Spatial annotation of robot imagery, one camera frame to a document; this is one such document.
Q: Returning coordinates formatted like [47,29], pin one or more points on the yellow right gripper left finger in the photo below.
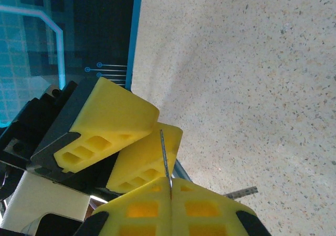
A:
[141,212]

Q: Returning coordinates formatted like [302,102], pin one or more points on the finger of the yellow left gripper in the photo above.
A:
[141,162]
[115,115]

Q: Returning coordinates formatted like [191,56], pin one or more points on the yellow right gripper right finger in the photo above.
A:
[204,209]

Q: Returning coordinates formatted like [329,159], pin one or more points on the grey metal strip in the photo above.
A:
[244,191]

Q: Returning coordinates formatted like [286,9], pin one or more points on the blue left table edge strip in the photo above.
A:
[134,36]

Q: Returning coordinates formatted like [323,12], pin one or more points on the blue printed left side panel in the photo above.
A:
[78,23]

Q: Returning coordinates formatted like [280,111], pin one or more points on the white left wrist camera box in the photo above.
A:
[47,194]

